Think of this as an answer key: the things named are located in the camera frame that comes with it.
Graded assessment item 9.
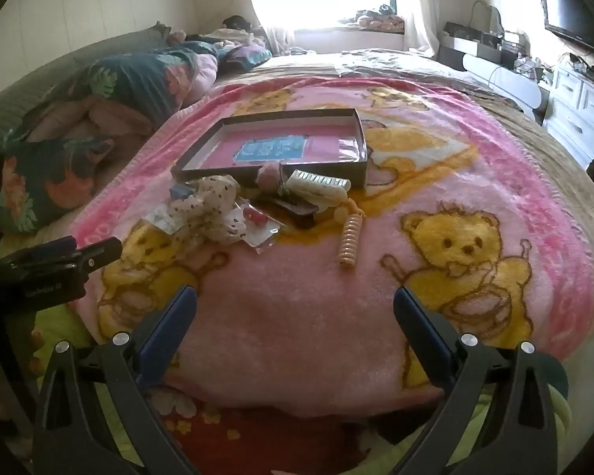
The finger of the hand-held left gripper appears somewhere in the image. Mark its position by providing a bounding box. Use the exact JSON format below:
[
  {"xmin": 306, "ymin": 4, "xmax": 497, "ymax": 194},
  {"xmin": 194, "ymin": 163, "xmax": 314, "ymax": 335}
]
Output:
[
  {"xmin": 2, "ymin": 236, "xmax": 77, "ymax": 267},
  {"xmin": 76, "ymin": 236, "xmax": 124, "ymax": 273}
]

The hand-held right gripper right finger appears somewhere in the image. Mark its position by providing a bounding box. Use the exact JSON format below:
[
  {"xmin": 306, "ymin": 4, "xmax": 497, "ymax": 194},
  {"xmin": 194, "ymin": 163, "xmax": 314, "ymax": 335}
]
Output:
[{"xmin": 393, "ymin": 287, "xmax": 575, "ymax": 475}]

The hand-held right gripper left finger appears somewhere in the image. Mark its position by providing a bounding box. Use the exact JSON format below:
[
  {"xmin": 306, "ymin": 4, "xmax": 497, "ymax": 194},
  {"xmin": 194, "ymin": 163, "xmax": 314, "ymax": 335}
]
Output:
[{"xmin": 32, "ymin": 284, "xmax": 213, "ymax": 475}]

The white earring card packet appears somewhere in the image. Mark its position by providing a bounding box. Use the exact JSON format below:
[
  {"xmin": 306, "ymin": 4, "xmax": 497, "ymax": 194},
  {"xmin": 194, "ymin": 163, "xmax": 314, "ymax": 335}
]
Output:
[{"xmin": 143, "ymin": 209, "xmax": 185, "ymax": 237}]

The peach spiral hair tie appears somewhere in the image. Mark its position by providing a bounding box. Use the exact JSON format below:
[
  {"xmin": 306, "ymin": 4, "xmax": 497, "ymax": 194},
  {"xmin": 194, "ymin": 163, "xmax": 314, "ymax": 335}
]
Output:
[{"xmin": 334, "ymin": 198, "xmax": 364, "ymax": 269}]

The white polka dot scrunchie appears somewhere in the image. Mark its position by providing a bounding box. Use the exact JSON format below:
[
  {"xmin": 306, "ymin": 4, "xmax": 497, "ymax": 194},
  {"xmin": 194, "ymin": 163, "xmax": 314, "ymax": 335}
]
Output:
[{"xmin": 171, "ymin": 174, "xmax": 248, "ymax": 245}]

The clear red earring packet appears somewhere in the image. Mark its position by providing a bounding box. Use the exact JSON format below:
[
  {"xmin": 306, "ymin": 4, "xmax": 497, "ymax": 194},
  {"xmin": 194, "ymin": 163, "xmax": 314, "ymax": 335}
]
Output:
[{"xmin": 235, "ymin": 198, "xmax": 283, "ymax": 253}]

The dark shallow cardboard box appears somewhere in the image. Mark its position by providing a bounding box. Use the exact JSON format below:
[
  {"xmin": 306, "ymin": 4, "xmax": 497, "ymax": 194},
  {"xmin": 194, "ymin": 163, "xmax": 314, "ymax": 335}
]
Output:
[{"xmin": 171, "ymin": 108, "xmax": 368, "ymax": 190}]

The pink pompom hair tie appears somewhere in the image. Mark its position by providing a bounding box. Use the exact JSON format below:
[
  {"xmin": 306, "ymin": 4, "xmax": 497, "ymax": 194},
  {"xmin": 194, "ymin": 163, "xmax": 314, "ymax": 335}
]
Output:
[{"xmin": 255, "ymin": 163, "xmax": 284, "ymax": 194}]

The green floral bedsheet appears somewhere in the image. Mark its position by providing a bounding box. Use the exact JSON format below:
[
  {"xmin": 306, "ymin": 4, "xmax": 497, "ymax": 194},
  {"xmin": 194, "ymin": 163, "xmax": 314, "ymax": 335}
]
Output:
[{"xmin": 27, "ymin": 302, "xmax": 594, "ymax": 475}]

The pink bear printed blanket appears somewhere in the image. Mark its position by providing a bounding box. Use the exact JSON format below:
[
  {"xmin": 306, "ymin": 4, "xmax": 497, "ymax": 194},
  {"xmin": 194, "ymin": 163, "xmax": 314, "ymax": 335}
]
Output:
[{"xmin": 72, "ymin": 76, "xmax": 594, "ymax": 411}]

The black hair clip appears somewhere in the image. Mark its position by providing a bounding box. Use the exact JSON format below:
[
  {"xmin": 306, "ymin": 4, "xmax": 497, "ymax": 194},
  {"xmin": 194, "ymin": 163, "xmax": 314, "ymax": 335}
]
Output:
[{"xmin": 265, "ymin": 195, "xmax": 322, "ymax": 228}]

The grey padded headboard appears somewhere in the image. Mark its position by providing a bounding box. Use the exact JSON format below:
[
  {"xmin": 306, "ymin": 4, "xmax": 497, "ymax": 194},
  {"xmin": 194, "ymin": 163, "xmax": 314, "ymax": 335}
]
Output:
[{"xmin": 0, "ymin": 22, "xmax": 171, "ymax": 129}]

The dark floral quilt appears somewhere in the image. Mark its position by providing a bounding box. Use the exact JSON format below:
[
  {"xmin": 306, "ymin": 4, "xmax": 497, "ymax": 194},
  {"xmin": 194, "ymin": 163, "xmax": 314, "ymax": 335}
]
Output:
[{"xmin": 0, "ymin": 42, "xmax": 219, "ymax": 236}]

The cream hair claw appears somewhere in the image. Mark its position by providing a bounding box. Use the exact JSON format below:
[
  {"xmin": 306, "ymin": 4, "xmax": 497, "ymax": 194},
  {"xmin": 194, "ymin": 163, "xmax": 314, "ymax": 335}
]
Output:
[{"xmin": 282, "ymin": 169, "xmax": 351, "ymax": 199}]

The purple pillow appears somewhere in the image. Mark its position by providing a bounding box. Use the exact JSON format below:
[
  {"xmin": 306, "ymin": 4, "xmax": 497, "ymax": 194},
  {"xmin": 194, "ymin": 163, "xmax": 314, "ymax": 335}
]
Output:
[{"xmin": 225, "ymin": 44, "xmax": 273, "ymax": 67}]

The dark cloth bundle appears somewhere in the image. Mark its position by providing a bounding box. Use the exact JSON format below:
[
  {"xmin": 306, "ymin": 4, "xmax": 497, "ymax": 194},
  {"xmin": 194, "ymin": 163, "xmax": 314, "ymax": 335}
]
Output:
[{"xmin": 220, "ymin": 15, "xmax": 258, "ymax": 31}]

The white dresser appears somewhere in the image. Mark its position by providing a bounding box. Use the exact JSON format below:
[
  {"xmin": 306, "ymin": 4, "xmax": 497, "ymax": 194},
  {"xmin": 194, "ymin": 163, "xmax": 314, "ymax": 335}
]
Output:
[{"xmin": 542, "ymin": 57, "xmax": 594, "ymax": 169}]

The white curtain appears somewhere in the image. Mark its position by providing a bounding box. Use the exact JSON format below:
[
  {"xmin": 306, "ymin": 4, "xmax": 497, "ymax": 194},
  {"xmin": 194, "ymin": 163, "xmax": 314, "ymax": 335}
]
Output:
[
  {"xmin": 242, "ymin": 0, "xmax": 298, "ymax": 55},
  {"xmin": 393, "ymin": 0, "xmax": 449, "ymax": 55}
]

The pile of clothes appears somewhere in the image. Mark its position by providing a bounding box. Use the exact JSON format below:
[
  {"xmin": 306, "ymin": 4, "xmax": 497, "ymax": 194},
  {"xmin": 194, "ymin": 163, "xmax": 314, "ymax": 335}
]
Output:
[{"xmin": 339, "ymin": 5, "xmax": 407, "ymax": 33}]

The black flat television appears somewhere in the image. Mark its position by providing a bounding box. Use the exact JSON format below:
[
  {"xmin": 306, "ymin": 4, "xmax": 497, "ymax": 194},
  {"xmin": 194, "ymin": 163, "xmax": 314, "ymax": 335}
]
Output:
[{"xmin": 539, "ymin": 0, "xmax": 594, "ymax": 60}]

